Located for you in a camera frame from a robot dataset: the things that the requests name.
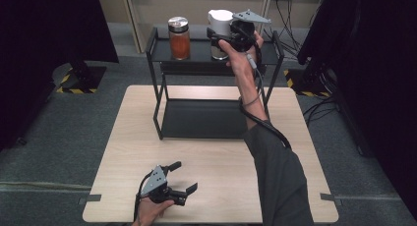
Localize person's left hand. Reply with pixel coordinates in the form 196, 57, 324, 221
132, 197, 176, 226

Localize black cables from wall socket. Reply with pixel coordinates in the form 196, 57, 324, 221
263, 0, 303, 58

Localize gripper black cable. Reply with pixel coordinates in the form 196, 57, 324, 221
238, 52, 293, 150
133, 171, 154, 222

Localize grey floor tape piece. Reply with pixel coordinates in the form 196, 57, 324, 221
78, 194, 102, 206
320, 193, 342, 206

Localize black cables on floor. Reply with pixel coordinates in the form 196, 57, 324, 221
302, 93, 339, 126

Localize white plastic cup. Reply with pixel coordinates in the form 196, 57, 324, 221
208, 9, 235, 61

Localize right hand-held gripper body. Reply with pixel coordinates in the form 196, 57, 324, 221
228, 8, 272, 54

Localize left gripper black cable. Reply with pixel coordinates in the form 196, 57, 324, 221
133, 171, 154, 222

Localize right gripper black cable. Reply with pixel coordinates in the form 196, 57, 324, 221
238, 52, 293, 150

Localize stand base with hazard tape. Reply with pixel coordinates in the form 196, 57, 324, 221
283, 68, 332, 98
52, 60, 108, 94

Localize orange spice jar silver lid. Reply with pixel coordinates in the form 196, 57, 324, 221
167, 16, 192, 61

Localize black two-tier metal shelf rack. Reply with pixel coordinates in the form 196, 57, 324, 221
145, 27, 285, 141

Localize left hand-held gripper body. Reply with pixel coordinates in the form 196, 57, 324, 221
140, 164, 188, 207

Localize person's right hand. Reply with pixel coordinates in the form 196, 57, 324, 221
216, 29, 266, 78

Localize black curtain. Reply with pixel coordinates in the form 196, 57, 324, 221
0, 0, 121, 150
296, 0, 417, 220

